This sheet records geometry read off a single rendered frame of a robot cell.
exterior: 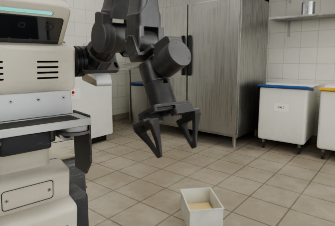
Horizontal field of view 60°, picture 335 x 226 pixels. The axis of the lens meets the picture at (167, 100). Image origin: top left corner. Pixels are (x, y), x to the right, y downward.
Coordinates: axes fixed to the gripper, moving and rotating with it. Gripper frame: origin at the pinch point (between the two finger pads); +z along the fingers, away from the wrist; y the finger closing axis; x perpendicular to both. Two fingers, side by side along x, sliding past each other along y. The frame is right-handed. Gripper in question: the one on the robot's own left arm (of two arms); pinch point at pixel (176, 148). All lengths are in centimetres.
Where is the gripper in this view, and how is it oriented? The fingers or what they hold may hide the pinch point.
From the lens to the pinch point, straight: 61.3
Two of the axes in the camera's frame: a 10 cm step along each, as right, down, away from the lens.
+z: 2.9, 9.3, -2.2
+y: 7.6, -0.9, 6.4
